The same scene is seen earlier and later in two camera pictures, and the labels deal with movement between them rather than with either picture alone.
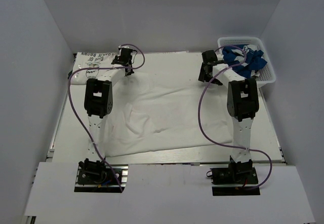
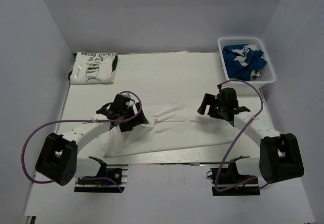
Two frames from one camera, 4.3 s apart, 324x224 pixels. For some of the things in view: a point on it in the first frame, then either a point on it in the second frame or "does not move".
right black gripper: x=206 y=75 -> x=211 y=107
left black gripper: x=129 y=69 -> x=132 y=120
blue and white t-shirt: x=246 y=59 does not move
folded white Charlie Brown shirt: x=88 y=60 does not move
